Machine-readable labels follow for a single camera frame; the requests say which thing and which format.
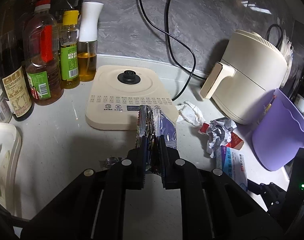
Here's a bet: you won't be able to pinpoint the red-cap oil bottle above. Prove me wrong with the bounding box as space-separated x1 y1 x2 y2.
23 0 64 106

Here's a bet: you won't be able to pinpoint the yellow-cap green-label bottle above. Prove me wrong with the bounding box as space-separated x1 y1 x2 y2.
60 10 80 90

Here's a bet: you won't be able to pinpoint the white-top oil sprayer bottle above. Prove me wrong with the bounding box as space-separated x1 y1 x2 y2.
77 2 104 82

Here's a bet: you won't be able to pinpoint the cream air fryer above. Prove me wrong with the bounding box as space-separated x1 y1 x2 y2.
200 29 292 125

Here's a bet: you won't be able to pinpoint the crumpled silver and red wrapper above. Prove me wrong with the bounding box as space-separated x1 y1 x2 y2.
199 117 237 158

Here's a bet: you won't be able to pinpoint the silver foil wrapper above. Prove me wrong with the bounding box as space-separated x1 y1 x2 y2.
134 104 178 174

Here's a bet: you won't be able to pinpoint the black power cable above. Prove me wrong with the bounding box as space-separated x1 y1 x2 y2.
166 0 208 80
138 0 195 100

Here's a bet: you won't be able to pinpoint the dark soy sauce bottle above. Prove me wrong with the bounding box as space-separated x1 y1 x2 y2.
0 0 34 122

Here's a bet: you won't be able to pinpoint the cream cooker base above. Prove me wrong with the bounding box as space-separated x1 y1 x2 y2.
85 65 180 130

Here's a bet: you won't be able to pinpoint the purple plastic bucket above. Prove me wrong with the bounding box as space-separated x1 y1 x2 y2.
252 88 304 172

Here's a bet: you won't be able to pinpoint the hanging plastic bags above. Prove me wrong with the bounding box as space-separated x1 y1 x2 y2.
279 30 295 73

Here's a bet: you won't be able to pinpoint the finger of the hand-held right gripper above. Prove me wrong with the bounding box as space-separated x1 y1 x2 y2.
247 181 282 205

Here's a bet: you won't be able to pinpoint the blue and white medicine box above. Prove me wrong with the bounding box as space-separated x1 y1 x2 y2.
215 145 248 192

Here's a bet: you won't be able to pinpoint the red and white carton piece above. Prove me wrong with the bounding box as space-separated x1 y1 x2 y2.
227 131 245 148

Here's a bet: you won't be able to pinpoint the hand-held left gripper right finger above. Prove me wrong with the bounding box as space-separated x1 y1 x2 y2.
158 135 285 240

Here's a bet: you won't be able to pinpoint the black hanging cable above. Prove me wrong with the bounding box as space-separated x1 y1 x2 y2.
267 24 284 48

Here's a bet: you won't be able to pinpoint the amber bottle with yellow cap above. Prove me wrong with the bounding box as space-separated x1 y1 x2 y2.
53 0 76 27

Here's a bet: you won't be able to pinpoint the small white bottle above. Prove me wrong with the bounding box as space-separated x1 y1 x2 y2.
0 90 13 123

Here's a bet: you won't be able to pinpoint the clear plastic blister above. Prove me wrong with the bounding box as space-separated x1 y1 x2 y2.
102 156 124 168

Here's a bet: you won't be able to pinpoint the white container with green label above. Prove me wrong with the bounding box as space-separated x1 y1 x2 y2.
0 122 21 210

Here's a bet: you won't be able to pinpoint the crumpled white tissue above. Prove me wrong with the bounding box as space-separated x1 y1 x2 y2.
176 101 206 127

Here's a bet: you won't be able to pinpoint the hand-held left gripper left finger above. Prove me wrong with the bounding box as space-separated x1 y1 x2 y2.
21 135 146 240

